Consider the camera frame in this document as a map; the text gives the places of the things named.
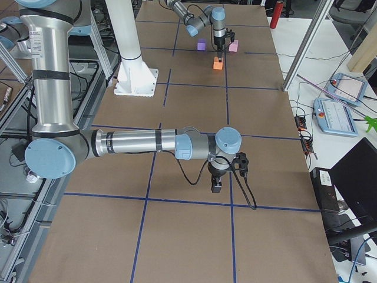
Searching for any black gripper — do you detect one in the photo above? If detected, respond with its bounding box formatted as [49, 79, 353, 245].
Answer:
[213, 28, 226, 61]
[207, 163, 232, 193]

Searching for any orange foam cube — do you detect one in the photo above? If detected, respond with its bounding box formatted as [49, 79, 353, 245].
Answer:
[213, 57, 223, 70]

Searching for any pink foam cube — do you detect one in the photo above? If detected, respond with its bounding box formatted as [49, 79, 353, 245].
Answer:
[228, 40, 239, 52]

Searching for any purple foam cube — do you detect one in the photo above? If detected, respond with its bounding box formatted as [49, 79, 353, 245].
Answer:
[197, 38, 207, 51]

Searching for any red cylinder bottle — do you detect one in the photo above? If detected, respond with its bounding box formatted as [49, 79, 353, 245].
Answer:
[270, 1, 284, 29]

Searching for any black computer box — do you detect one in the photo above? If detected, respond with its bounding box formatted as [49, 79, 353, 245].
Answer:
[310, 167, 340, 213]

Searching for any near blue teach pendant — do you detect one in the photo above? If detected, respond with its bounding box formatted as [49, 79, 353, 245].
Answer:
[313, 98, 358, 137]

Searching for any blue teach pendant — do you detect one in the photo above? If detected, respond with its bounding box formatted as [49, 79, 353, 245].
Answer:
[326, 73, 367, 106]
[313, 98, 358, 137]

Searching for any far blue teach pendant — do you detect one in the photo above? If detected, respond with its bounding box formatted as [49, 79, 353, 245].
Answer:
[326, 73, 367, 106]

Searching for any black laptop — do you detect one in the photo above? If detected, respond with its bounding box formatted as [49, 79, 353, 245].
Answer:
[330, 137, 377, 220]

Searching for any wooden beam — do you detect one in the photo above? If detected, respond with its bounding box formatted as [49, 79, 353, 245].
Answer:
[347, 18, 376, 73]

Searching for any reacher grabber stick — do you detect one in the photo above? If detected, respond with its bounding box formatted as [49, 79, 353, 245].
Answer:
[297, 74, 377, 133]

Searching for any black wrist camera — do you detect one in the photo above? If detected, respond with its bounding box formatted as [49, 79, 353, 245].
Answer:
[232, 152, 249, 179]
[226, 28, 235, 42]

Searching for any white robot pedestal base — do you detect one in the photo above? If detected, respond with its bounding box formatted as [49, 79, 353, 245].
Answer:
[106, 0, 158, 97]

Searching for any grey aluminium frame post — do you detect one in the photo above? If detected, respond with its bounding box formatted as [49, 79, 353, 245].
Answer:
[282, 0, 333, 91]

